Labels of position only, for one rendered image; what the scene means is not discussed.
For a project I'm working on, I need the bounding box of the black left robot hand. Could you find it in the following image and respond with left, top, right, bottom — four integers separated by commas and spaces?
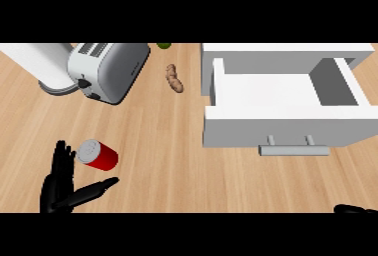
38, 139, 121, 214

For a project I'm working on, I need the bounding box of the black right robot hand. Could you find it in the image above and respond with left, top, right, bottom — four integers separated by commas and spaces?
333, 204, 378, 214

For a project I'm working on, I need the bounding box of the red can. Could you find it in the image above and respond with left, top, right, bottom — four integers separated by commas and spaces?
75, 138, 119, 172

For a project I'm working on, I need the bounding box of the white drawer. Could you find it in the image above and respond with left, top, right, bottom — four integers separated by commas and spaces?
202, 57, 378, 149

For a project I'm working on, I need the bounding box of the white drawer cabinet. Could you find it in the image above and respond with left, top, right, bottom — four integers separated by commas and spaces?
199, 43, 376, 97

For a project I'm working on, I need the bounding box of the silver toaster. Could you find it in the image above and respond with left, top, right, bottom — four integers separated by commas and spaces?
66, 43, 152, 106

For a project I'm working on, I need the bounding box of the brown sweet potato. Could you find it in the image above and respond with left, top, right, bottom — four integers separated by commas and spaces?
164, 63, 184, 94

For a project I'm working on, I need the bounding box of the grey drawer handle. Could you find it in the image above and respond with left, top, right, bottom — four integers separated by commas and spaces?
257, 134, 330, 157

